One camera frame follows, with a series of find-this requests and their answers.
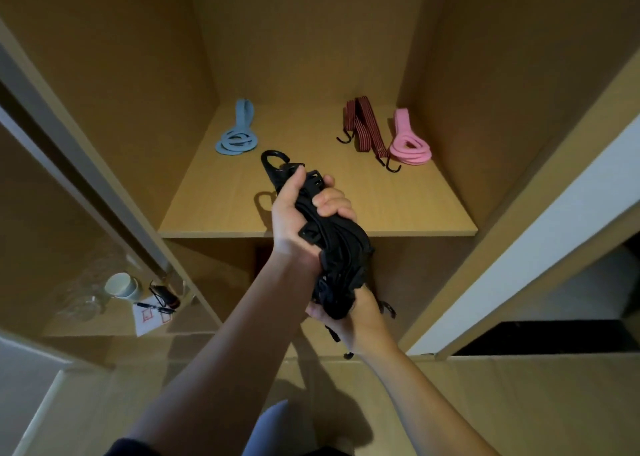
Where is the person's left hand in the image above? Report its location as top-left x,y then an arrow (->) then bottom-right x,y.
270,165 -> 359,273

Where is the person's right hand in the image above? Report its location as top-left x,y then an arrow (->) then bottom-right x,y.
305,286 -> 397,354

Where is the black bungee cord bundle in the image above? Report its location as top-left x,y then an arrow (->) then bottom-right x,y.
260,150 -> 397,361

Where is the person's right forearm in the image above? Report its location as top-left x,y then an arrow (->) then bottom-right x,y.
357,338 -> 501,456

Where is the person's left forearm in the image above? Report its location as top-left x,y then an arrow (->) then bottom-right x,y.
122,251 -> 323,456

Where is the wooden shelf board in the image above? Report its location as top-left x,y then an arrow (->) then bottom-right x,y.
157,102 -> 479,238

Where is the person's grey trouser leg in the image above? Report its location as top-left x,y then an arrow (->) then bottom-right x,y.
242,399 -> 322,456

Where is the wooden cabinet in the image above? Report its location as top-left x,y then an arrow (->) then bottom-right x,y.
0,0 -> 640,456

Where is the small black device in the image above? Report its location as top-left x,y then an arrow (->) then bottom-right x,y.
148,280 -> 182,311

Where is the black pen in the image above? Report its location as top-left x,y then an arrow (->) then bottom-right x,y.
134,301 -> 177,315

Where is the white paper sheet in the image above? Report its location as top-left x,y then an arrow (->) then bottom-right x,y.
132,296 -> 174,338

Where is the white cup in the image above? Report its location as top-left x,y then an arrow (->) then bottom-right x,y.
103,272 -> 144,302

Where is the white cabinet door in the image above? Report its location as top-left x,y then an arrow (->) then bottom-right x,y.
406,115 -> 640,357

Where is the grey-framed glass cabinet door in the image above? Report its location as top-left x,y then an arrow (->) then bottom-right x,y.
0,21 -> 173,284

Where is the person's dark sleeve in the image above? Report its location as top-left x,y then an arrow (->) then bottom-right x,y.
103,438 -> 162,456

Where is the clear drinking glass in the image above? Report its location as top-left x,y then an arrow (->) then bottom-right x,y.
59,290 -> 106,322

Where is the blue coiled strap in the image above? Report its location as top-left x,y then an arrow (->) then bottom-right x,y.
215,99 -> 259,156

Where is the red striped bungee cord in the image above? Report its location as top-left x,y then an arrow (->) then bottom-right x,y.
336,96 -> 402,174

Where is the pink coiled strap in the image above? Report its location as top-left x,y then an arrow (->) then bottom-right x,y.
388,108 -> 433,166

